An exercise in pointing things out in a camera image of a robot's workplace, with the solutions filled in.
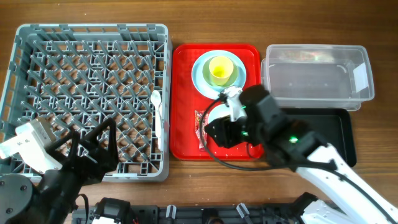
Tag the green bowl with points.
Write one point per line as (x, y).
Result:
(207, 75)

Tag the black tray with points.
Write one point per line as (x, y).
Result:
(332, 123)

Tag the clear plastic bin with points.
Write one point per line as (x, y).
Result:
(318, 75)

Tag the light blue bowl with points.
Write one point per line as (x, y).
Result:
(219, 111)

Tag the red strawberry snack wrapper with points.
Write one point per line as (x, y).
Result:
(198, 130)

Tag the grey dishwasher rack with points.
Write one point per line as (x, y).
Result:
(77, 75)

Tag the light blue plate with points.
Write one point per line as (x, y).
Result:
(200, 83)

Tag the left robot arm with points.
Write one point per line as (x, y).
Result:
(49, 202)

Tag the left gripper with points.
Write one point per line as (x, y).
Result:
(92, 173)

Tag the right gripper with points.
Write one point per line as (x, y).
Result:
(225, 136)

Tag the white plastic spoon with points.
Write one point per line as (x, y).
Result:
(156, 100)

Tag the yellow plastic cup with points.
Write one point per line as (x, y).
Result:
(221, 69)

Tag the red plastic tray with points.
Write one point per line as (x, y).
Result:
(186, 99)

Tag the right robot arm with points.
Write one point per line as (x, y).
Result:
(306, 152)

